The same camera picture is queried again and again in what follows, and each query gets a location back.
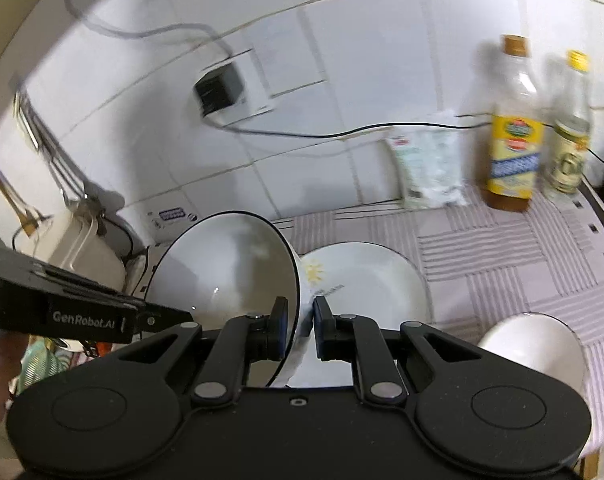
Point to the green patterned cloth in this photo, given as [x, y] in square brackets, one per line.
[42, 365]

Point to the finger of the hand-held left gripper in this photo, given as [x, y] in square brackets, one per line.
[162, 316]

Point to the yellow label bottle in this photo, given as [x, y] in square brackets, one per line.
[514, 160]

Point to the cream plastic appliance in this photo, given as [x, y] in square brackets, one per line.
[82, 255]

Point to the striped table cloth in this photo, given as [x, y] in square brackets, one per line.
[482, 260]

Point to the white ribbed bowl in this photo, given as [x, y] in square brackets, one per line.
[222, 260]
[527, 345]

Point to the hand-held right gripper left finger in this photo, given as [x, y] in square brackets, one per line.
[282, 321]

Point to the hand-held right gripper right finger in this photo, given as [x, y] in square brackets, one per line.
[322, 321]

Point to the white sun print plate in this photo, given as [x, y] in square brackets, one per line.
[372, 290]

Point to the white salt bag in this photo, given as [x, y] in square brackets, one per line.
[427, 170]

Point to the white wall outlet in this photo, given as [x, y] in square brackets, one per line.
[259, 95]

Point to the metal utensil rack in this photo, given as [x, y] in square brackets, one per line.
[57, 160]

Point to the clear bottle yellow cap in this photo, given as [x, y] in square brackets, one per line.
[567, 160]

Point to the white appliance with sticker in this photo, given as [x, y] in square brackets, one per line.
[174, 216]

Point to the black plug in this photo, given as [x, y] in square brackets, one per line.
[217, 87]

